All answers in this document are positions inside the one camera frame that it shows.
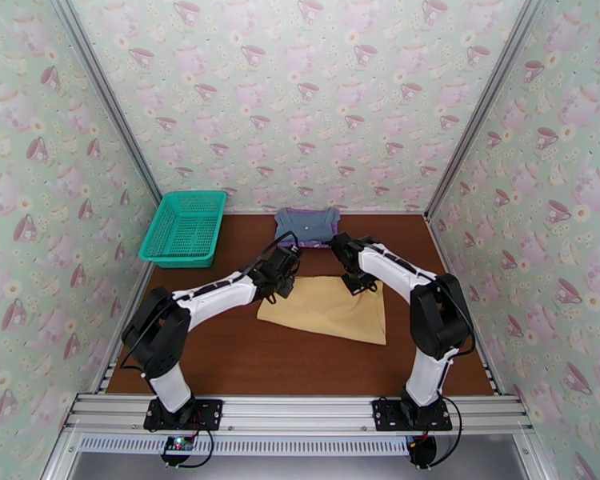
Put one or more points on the small controller board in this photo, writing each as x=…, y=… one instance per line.
x=177, y=446
x=422, y=451

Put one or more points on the tan yellow garment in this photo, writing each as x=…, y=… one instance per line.
x=330, y=308

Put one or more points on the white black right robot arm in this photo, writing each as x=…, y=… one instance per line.
x=395, y=268

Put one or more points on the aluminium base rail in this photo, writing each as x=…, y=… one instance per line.
x=300, y=411

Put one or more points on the aluminium frame post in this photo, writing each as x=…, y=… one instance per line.
x=105, y=93
x=480, y=113

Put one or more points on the teal plastic mesh basket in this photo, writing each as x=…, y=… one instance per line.
x=185, y=228

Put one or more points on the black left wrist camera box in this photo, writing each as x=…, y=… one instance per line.
x=286, y=258

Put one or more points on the blue-grey t-shirt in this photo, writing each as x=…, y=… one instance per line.
x=305, y=226

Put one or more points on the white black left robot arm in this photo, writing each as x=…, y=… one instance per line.
x=215, y=293

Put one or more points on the purple t-shirt with white print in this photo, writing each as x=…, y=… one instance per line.
x=315, y=243

